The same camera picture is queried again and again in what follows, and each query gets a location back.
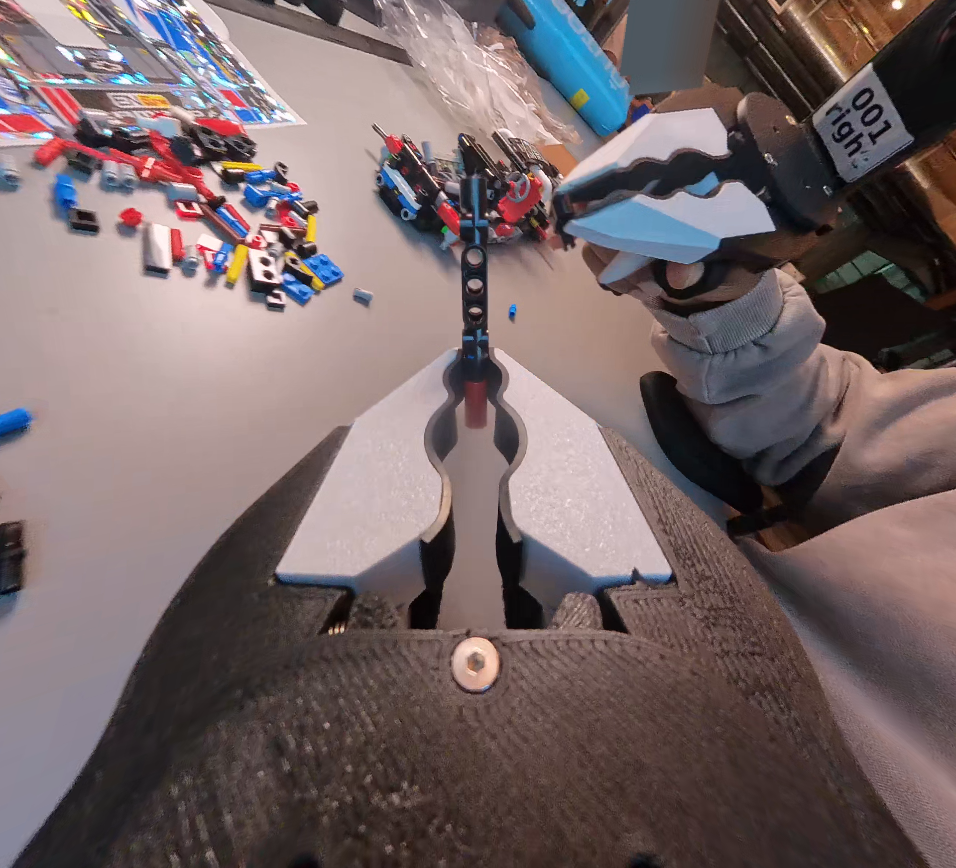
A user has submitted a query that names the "person's right forearm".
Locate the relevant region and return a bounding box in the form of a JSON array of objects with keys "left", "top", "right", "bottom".
[{"left": 650, "top": 271, "right": 956, "bottom": 511}]

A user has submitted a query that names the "pile of mixed lego pieces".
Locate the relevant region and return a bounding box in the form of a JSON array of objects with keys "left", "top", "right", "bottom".
[{"left": 0, "top": 112, "right": 347, "bottom": 311}]

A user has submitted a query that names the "metal ventilation duct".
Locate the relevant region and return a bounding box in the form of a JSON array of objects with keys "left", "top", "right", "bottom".
[{"left": 695, "top": 0, "right": 848, "bottom": 109}]

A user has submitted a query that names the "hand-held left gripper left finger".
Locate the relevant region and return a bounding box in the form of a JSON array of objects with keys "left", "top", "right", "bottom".
[{"left": 276, "top": 347, "right": 458, "bottom": 623}]

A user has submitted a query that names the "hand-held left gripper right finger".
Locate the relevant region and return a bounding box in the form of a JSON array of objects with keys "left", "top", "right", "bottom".
[{"left": 489, "top": 350, "right": 673, "bottom": 623}]

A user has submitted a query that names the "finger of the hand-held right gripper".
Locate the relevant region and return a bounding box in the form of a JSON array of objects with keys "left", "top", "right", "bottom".
[
  {"left": 562, "top": 180, "right": 778, "bottom": 266},
  {"left": 551, "top": 108, "right": 733, "bottom": 216}
]

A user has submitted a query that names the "clear plastic bag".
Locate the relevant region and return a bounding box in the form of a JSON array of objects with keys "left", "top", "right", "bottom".
[{"left": 372, "top": 0, "right": 584, "bottom": 151}]

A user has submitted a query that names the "pile of black blue pins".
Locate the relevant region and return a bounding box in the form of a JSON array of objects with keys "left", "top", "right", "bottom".
[{"left": 0, "top": 405, "right": 36, "bottom": 596}]

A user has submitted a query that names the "light blue padded case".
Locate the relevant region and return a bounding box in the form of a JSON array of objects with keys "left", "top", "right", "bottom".
[{"left": 495, "top": 0, "right": 637, "bottom": 139}]

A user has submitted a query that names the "partly built lego car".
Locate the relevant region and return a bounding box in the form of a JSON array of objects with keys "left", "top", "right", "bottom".
[{"left": 372, "top": 123, "right": 566, "bottom": 251}]

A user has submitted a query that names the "colourful sticker sheet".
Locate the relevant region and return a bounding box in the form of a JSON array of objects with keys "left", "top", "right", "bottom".
[{"left": 0, "top": 0, "right": 307, "bottom": 148}]

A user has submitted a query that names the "person's right hand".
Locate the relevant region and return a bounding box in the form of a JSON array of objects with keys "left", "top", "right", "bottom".
[{"left": 581, "top": 244, "right": 707, "bottom": 311}]

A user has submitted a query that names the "black lego panel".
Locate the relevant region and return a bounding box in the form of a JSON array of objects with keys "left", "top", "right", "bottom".
[{"left": 457, "top": 174, "right": 495, "bottom": 361}]

